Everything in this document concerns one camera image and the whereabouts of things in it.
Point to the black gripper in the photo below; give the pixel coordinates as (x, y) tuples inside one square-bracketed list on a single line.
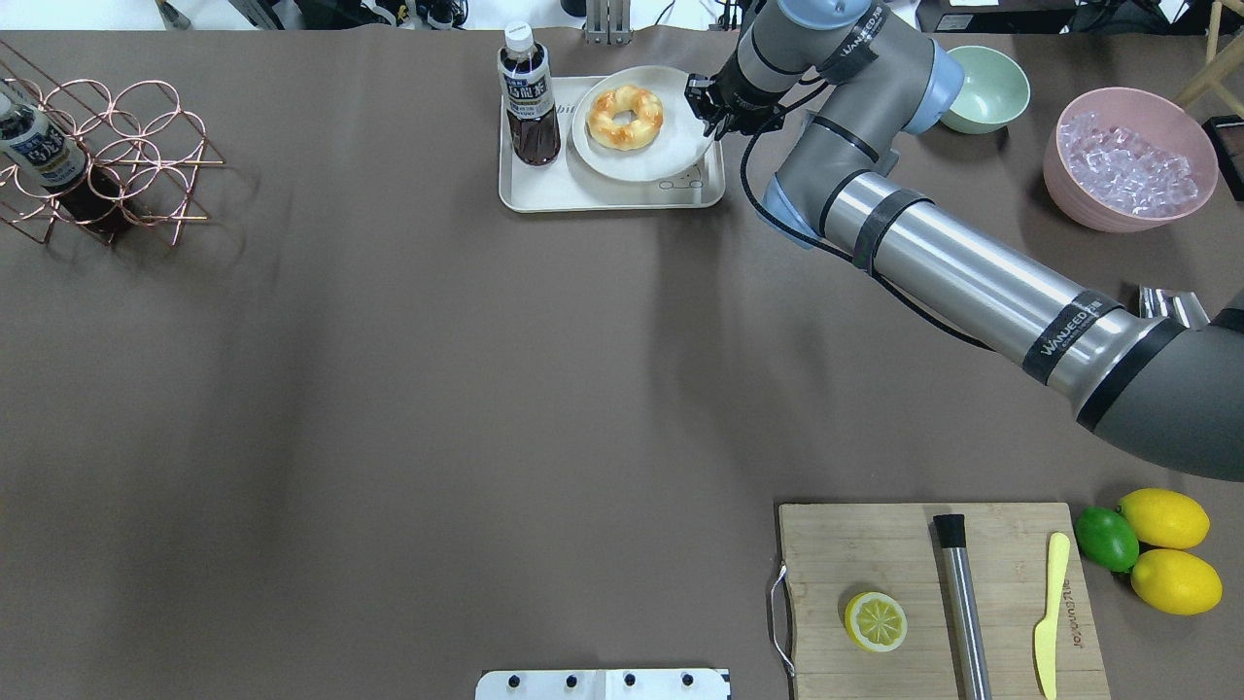
[(731, 102)]

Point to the white round plate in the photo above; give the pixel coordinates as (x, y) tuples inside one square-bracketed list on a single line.
[(680, 143)]

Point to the glazed ring donut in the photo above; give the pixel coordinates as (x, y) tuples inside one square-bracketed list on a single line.
[(627, 118)]

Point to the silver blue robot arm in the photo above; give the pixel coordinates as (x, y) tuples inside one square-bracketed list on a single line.
[(1150, 386)]

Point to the cream serving tray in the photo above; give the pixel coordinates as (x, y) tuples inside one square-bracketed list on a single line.
[(569, 184)]

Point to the tea bottle on tray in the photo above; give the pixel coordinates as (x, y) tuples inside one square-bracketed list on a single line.
[(528, 97)]

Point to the mint green bowl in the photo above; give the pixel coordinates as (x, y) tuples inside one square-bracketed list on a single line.
[(995, 91)]

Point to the pink bowl of ice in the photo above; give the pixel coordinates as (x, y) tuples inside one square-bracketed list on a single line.
[(1124, 160)]

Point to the bamboo cutting board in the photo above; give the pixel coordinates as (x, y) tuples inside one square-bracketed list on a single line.
[(833, 552)]

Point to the steel ice scoop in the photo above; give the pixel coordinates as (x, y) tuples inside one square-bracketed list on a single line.
[(1183, 307)]

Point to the wooden glass rack stand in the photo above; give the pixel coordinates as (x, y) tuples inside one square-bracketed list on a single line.
[(1220, 62)]

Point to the half lemon slice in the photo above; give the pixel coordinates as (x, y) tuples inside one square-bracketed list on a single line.
[(875, 622)]

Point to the green lime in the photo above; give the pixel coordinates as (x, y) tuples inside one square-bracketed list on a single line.
[(1105, 538)]

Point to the yellow lemon near lime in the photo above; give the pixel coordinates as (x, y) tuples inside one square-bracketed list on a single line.
[(1163, 517)]

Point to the white mounting plate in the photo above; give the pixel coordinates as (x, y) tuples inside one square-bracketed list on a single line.
[(693, 682)]

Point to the yellow plastic knife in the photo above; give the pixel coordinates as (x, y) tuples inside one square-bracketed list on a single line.
[(1045, 632)]

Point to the steel muddler rod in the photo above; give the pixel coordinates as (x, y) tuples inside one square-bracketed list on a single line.
[(951, 535)]

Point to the yellow lemon outer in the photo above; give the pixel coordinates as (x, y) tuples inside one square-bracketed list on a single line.
[(1176, 582)]

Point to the tea bottle in rack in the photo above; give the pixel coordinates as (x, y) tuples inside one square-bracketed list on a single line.
[(61, 167)]

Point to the aluminium frame post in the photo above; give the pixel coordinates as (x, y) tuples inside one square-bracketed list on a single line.
[(608, 22)]

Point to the copper wire bottle rack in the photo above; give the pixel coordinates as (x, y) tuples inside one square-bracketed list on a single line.
[(142, 138)]

